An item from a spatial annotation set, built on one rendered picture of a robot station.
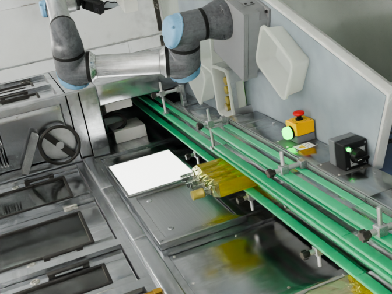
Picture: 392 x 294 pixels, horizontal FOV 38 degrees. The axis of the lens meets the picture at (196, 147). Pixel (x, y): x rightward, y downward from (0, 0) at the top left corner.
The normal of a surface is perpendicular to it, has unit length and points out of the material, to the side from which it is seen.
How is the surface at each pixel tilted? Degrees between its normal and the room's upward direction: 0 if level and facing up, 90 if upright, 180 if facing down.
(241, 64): 1
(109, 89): 90
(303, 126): 90
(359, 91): 0
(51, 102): 90
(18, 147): 90
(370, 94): 0
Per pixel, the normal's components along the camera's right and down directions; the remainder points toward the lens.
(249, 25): 0.39, 0.56
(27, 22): 0.35, 0.27
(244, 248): -0.18, -0.92
